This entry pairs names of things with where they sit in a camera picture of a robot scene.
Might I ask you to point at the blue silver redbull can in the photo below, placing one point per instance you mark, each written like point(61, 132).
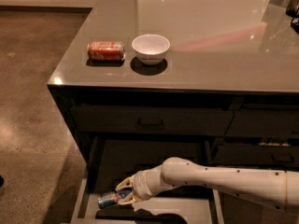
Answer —
point(112, 198)

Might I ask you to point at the dark object counter corner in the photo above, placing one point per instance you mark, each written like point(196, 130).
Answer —
point(292, 10)

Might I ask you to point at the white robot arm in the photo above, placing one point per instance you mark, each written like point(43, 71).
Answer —
point(272, 188)

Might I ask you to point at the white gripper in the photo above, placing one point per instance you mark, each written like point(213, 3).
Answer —
point(141, 186)

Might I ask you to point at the dark counter cabinet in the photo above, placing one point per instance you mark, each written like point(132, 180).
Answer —
point(219, 50)

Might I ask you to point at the dark top drawer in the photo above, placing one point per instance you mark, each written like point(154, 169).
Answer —
point(157, 120)

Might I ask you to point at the right side drawers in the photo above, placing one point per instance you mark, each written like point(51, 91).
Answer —
point(264, 132)

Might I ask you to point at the open middle drawer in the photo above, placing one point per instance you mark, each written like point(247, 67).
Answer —
point(111, 161)

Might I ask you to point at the red soda can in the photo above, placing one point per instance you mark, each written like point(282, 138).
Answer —
point(106, 51)

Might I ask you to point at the white bowl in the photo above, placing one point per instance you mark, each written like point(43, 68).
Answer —
point(150, 49)

